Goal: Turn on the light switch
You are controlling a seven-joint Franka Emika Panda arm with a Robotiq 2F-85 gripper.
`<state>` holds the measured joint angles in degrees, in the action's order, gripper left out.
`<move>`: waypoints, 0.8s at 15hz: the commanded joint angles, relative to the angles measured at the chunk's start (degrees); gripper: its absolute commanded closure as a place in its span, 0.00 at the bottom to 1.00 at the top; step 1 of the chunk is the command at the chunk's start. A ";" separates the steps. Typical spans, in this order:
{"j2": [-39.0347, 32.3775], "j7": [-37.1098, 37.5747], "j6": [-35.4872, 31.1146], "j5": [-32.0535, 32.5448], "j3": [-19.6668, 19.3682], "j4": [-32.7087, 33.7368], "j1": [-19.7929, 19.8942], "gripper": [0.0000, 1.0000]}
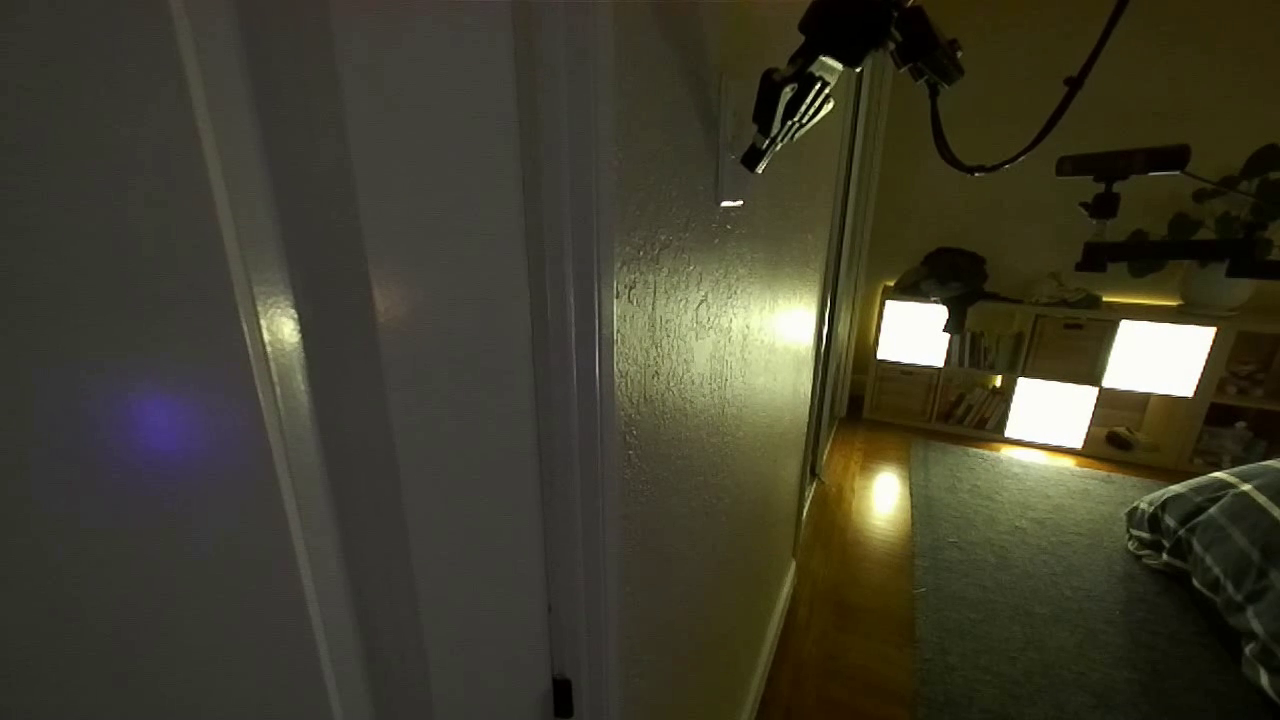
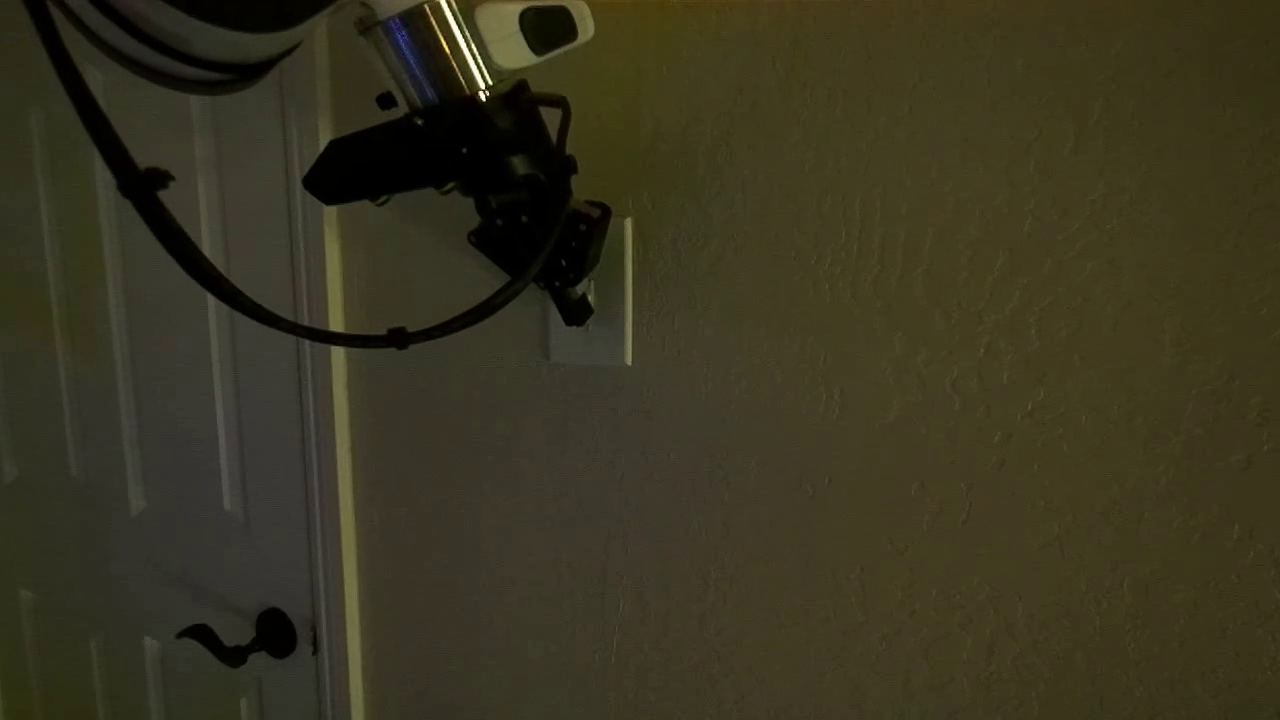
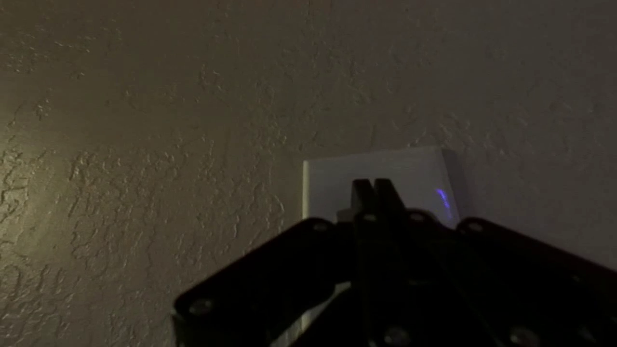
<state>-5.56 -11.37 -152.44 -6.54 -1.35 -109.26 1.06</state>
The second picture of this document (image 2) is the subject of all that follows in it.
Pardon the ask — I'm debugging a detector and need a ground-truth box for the white door frame trim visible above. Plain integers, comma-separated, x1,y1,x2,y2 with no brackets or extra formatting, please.
305,25,374,720

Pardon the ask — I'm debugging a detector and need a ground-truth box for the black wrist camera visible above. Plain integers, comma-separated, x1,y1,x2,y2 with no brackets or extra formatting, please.
301,108,473,210

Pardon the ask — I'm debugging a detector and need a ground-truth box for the white light switch plate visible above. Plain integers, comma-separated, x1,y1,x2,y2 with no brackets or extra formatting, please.
540,210,640,371

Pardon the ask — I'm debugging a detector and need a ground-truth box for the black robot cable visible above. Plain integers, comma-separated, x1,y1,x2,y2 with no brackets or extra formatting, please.
20,0,582,357

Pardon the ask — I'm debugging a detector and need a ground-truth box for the black lever door handle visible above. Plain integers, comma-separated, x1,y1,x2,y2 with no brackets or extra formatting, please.
174,604,305,670

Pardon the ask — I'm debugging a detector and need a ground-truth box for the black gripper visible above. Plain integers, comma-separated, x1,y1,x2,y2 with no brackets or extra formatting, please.
455,76,618,331

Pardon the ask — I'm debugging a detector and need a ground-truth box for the white panelled door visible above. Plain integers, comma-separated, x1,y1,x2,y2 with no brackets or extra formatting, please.
0,0,333,720

